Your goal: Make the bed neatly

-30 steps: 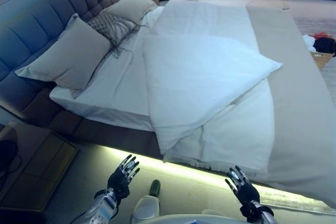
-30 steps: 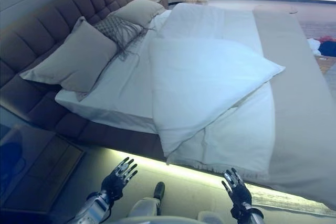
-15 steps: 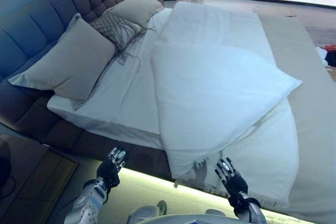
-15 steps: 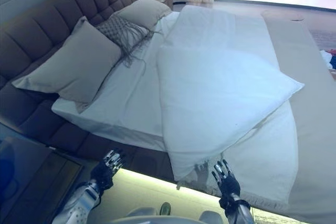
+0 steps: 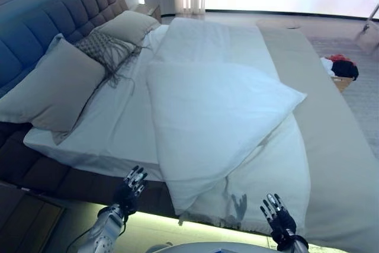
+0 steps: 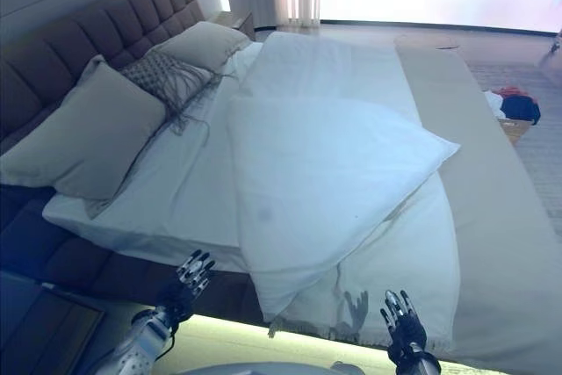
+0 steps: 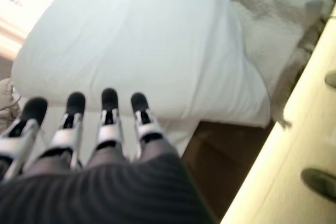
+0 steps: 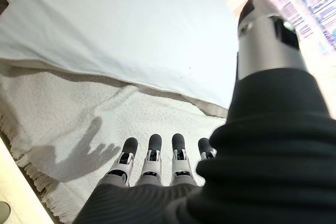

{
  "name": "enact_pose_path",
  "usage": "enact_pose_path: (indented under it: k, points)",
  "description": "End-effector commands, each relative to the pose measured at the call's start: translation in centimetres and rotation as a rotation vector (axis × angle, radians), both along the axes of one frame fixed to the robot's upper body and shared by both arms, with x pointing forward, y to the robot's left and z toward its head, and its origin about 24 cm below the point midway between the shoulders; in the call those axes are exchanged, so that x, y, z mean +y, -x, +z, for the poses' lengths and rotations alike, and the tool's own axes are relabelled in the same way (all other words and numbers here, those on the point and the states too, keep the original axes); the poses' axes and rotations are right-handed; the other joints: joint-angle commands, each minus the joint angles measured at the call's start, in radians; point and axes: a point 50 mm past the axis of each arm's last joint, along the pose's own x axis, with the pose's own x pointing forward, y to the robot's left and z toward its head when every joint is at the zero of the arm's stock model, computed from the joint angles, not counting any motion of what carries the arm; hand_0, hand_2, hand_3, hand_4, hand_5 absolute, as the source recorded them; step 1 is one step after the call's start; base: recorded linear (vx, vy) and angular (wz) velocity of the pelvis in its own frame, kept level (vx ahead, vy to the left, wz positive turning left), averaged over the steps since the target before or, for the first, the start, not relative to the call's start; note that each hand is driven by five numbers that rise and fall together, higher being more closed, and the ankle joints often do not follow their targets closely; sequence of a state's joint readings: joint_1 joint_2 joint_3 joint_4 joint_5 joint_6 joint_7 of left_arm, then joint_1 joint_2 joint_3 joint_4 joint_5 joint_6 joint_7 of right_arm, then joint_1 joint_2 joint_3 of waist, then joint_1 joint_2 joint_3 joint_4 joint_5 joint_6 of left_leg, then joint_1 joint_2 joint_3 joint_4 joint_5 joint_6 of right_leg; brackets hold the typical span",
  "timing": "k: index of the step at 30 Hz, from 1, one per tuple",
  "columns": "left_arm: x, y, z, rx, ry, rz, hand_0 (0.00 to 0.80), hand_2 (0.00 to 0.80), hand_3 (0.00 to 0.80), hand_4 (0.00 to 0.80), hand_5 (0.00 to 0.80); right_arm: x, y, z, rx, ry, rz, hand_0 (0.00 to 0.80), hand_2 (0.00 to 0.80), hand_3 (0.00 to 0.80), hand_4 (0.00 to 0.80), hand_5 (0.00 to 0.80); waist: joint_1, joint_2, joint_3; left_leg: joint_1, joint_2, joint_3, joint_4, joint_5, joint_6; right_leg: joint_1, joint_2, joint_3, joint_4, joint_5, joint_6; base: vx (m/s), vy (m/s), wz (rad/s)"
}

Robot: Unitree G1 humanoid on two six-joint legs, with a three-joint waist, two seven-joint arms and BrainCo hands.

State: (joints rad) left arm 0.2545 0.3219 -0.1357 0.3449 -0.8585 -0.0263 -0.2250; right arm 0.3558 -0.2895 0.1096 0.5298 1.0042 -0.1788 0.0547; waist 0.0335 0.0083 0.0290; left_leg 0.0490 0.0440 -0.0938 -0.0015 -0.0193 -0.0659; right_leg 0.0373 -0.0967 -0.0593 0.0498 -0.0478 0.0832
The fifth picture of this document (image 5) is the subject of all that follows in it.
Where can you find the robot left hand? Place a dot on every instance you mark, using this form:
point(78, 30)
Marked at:
point(127, 198)

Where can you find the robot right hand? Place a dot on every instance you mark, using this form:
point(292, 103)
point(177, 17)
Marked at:
point(282, 223)

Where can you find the white duvet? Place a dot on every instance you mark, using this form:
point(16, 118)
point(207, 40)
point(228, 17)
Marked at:
point(213, 102)

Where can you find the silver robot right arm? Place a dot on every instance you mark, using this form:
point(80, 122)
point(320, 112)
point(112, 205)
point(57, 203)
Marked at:
point(299, 244)

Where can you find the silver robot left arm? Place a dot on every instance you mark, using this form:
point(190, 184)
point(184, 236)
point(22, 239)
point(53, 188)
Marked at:
point(106, 229)

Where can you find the grey robot torso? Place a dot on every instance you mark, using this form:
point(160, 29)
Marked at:
point(219, 248)

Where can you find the beige bedspread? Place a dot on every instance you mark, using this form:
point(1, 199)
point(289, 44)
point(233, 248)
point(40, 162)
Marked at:
point(325, 146)

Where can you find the wooden nightstand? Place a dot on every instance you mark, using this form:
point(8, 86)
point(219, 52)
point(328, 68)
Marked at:
point(149, 10)
point(29, 220)

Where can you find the beige pillow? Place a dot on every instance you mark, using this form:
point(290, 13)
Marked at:
point(127, 25)
point(56, 93)

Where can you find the light grey rug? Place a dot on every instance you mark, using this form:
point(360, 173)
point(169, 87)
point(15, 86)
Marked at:
point(364, 102)

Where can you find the wooden laundry box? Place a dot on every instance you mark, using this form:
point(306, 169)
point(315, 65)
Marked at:
point(342, 84)

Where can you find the grey knitted fringed cushion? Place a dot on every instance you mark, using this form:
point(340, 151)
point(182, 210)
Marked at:
point(94, 44)

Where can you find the white cloth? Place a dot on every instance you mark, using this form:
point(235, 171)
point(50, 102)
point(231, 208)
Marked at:
point(327, 64)

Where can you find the black cloth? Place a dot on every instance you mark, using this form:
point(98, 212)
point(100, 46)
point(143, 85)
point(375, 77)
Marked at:
point(346, 69)

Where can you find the red cloth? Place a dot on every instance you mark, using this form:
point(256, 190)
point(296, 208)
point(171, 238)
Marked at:
point(337, 57)

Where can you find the metal stand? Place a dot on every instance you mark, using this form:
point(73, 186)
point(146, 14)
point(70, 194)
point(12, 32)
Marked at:
point(371, 13)

